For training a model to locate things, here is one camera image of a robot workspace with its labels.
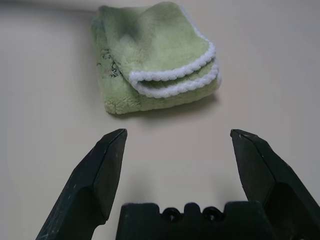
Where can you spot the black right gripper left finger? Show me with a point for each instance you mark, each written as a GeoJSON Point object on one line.
{"type": "Point", "coordinates": [87, 180]}

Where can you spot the green towel with white trim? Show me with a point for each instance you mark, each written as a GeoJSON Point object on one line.
{"type": "Point", "coordinates": [155, 50]}

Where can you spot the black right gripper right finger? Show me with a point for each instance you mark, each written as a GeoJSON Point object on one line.
{"type": "Point", "coordinates": [270, 175]}

